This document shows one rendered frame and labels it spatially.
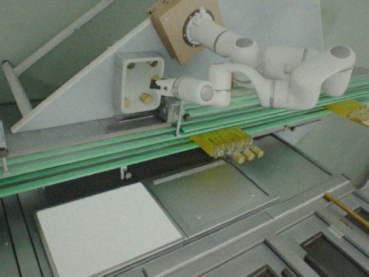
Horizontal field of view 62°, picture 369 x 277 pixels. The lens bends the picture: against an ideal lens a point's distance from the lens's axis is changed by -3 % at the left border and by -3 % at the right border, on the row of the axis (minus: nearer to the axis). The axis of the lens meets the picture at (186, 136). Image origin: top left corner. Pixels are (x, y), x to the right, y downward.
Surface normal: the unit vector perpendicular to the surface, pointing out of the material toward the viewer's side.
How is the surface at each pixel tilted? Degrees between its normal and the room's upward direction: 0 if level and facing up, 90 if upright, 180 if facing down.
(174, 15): 5
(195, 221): 90
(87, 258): 90
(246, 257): 90
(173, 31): 5
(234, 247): 90
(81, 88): 0
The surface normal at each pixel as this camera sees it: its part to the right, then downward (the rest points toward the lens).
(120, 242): 0.15, -0.84
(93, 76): 0.55, 0.50
